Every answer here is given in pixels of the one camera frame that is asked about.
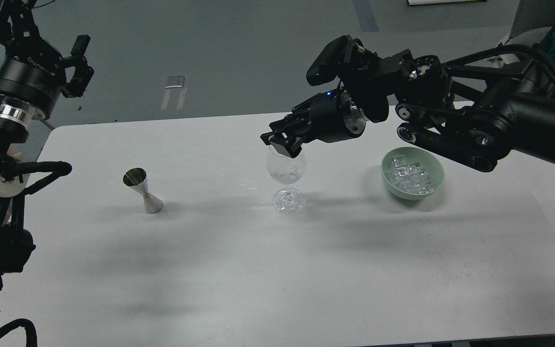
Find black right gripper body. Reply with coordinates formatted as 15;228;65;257
302;89;367;143

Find clear ice cubes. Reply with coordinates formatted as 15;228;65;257
385;155;436;195

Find clear wine glass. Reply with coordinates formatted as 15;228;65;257
266;146;307;215

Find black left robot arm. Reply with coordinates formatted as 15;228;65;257
0;0;94;347

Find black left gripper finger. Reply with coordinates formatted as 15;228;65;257
59;35;94;98
0;0;42;61

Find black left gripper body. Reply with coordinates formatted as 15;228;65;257
0;48;66;120

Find steel double jigger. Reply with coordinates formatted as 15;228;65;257
122;168;164;214

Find green bowl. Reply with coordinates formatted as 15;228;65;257
381;147;445;200

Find grey office chair right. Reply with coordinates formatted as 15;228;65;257
500;0;555;59

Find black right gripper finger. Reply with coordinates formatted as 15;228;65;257
260;99;319;145
268;133;314;158

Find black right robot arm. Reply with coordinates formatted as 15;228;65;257
261;35;555;172

